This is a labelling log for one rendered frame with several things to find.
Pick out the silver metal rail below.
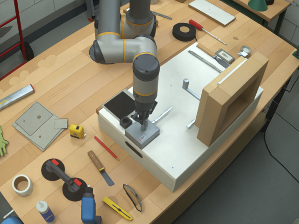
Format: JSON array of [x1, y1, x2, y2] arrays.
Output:
[[188, 49, 225, 73]]

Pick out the red hand trolley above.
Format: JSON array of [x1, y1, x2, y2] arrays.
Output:
[[0, 0, 36, 72]]

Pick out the red pencil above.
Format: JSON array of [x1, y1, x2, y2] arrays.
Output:
[[93, 135, 121, 161]]

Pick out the green cone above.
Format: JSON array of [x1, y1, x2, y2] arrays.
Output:
[[248, 0, 268, 12]]

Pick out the blue round object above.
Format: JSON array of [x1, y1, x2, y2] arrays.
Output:
[[0, 216, 24, 224]]

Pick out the silver round clamp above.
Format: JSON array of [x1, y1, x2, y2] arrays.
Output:
[[238, 45, 252, 58]]

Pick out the black double suction lifter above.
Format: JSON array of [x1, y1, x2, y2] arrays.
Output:
[[41, 158, 90, 202]]

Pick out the silver flat tool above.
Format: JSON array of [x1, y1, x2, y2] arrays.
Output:
[[149, 10, 173, 21]]

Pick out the small grey sandpaper piece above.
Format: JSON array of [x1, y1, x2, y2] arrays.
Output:
[[54, 118, 69, 130]]

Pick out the white tape roll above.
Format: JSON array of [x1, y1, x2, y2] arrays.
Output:
[[12, 174, 34, 197]]

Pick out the red handled screwdriver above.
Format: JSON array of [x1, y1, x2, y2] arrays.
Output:
[[188, 19, 228, 46]]

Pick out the black holder cup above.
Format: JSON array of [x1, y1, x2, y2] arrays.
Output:
[[119, 115, 133, 128]]

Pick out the clear safety glasses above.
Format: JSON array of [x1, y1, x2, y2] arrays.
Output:
[[122, 183, 143, 213]]

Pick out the green work glove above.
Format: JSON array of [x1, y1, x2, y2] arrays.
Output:
[[0, 125, 9, 157]]

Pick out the yellow tape measure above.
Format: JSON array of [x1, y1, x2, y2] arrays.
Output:
[[68, 124, 86, 140]]

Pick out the black mat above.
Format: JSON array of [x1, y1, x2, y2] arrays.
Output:
[[102, 91, 136, 120]]

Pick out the white blue glue bottle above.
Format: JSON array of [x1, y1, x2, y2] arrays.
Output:
[[36, 200, 57, 224]]

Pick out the white flat board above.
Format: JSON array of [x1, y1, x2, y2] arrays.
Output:
[[188, 0, 237, 27]]

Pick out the black cable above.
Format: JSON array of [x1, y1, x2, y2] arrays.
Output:
[[261, 79, 299, 176]]

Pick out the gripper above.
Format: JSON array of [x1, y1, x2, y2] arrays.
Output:
[[130, 94, 158, 125]]

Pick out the wooden side table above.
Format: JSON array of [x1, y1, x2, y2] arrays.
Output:
[[242, 0, 295, 35]]

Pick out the white base box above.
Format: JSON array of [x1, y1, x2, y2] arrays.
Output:
[[97, 42, 265, 193]]

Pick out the grey restrictor lock box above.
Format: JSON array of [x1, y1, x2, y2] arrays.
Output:
[[125, 121, 161, 150]]

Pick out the blue cordless drill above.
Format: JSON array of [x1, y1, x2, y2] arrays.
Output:
[[80, 183, 102, 224]]

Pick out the yellow utility knife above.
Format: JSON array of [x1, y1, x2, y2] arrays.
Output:
[[102, 196, 134, 221]]

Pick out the black tape roll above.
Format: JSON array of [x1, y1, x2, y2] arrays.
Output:
[[172, 22, 197, 42]]

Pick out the wooden handled putty knife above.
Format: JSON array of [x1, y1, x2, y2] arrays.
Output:
[[87, 150, 115, 187]]

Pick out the wooden window frame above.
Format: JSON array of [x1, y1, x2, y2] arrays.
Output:
[[196, 51, 270, 147]]

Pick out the silver spirit level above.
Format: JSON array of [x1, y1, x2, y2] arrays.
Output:
[[0, 84, 35, 112]]

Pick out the grey stay handle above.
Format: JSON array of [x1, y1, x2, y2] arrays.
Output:
[[182, 78, 201, 101]]

